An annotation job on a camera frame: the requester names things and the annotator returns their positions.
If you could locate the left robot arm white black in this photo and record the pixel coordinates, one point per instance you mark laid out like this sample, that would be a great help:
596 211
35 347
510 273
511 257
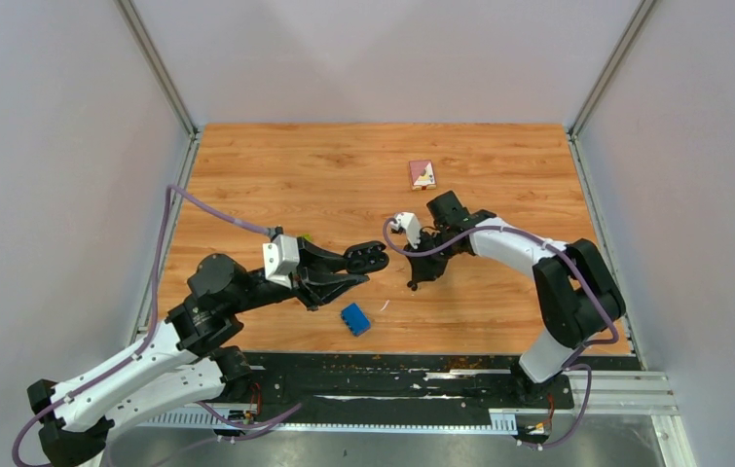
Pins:
181 359

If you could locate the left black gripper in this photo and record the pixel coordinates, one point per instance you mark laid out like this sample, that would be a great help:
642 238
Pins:
314 288

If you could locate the red white card box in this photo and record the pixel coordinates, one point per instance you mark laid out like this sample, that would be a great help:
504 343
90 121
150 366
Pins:
422 175

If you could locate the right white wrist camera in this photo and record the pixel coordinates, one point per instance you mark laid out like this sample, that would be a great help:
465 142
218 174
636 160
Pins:
407 223

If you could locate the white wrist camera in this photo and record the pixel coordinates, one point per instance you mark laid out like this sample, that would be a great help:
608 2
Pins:
281 258
407 223

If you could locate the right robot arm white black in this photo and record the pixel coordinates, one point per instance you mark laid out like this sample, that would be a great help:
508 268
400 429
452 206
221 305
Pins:
578 299

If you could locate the blue toy brick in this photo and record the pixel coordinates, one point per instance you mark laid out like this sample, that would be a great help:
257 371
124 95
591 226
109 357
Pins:
355 319

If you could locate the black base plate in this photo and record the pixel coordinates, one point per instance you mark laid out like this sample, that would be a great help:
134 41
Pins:
393 388

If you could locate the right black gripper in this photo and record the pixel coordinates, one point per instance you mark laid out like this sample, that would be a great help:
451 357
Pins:
422 270

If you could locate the black earbud case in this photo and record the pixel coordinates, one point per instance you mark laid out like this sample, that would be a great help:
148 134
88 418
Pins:
366 257

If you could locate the slotted white cable duct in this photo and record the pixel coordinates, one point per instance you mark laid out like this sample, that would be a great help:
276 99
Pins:
498 423

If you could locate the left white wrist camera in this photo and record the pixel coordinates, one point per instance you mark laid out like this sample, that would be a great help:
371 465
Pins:
281 258

